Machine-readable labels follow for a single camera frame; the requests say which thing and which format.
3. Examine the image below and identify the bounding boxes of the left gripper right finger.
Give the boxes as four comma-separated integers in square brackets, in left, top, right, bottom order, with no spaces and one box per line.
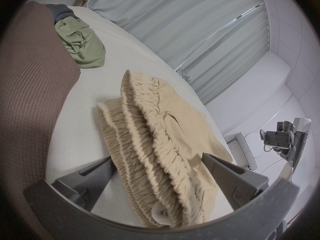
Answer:
[201,153,269,211]

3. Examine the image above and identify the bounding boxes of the bed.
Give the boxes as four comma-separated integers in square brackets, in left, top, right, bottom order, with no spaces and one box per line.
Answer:
[25,0,235,231]

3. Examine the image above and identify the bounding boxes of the grey-green curtain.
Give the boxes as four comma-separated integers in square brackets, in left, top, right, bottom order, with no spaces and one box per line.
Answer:
[176,5,272,107]
[84,0,265,71]

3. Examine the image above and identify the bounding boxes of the green garment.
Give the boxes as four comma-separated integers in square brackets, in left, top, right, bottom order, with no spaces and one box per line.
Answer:
[54,17,107,69]

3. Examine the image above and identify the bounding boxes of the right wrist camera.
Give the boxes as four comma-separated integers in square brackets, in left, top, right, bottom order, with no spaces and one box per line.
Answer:
[276,121,292,132]

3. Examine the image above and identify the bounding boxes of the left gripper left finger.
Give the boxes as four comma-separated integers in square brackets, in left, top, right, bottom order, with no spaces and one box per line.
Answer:
[51,156,117,213]

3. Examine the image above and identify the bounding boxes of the beige shorts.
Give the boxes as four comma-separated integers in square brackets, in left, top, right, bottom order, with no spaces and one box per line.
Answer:
[97,69,234,231]

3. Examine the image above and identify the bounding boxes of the brown garment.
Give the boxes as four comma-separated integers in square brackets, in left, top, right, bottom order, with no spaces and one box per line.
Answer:
[0,1,82,234]

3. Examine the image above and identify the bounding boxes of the black garment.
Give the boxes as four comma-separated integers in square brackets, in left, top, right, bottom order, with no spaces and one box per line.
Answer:
[45,4,80,22]

